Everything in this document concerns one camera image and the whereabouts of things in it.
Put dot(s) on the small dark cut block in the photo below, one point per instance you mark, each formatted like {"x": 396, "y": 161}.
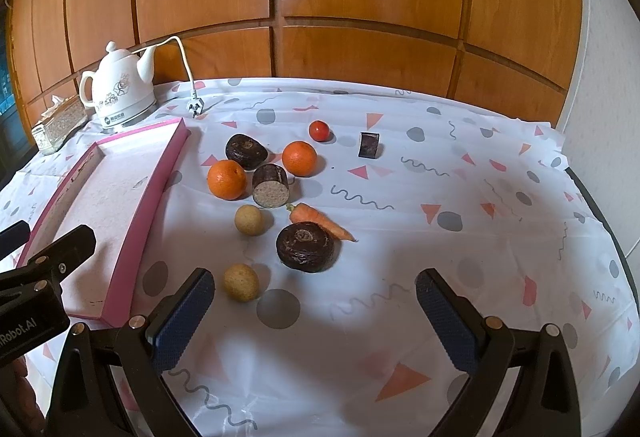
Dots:
{"x": 369, "y": 143}

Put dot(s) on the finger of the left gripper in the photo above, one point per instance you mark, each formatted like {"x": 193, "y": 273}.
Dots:
{"x": 54, "y": 263}
{"x": 13, "y": 237}

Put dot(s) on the white ceramic electric kettle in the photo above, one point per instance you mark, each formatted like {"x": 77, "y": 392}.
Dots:
{"x": 121, "y": 88}

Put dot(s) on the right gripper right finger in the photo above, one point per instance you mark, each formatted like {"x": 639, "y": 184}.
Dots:
{"x": 544, "y": 398}

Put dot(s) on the silver ornate tissue box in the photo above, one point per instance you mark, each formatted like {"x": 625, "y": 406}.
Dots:
{"x": 58, "y": 123}

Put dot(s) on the large dark round fruit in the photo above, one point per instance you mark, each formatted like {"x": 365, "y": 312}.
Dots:
{"x": 306, "y": 247}

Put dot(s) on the wooden panelled cabinet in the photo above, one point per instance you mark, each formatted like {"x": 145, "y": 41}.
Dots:
{"x": 515, "y": 57}

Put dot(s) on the orange fruit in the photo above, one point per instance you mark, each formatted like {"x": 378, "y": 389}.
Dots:
{"x": 299, "y": 158}
{"x": 226, "y": 180}

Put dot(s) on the small red tomato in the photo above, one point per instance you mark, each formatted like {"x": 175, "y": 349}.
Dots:
{"x": 319, "y": 131}

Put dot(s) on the dark cylinder with pale cut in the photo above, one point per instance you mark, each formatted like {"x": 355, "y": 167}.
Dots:
{"x": 270, "y": 186}

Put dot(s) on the pink shallow tray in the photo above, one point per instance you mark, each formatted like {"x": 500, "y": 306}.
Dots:
{"x": 114, "y": 189}

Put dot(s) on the orange carrot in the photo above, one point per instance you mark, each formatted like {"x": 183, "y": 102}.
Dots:
{"x": 304, "y": 213}

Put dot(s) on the tan round fruit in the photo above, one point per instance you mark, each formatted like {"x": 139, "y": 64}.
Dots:
{"x": 241, "y": 283}
{"x": 249, "y": 221}

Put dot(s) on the patterned white tablecloth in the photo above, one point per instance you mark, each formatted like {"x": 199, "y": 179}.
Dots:
{"x": 483, "y": 199}

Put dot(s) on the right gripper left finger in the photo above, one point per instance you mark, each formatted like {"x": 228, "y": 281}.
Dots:
{"x": 97, "y": 367}

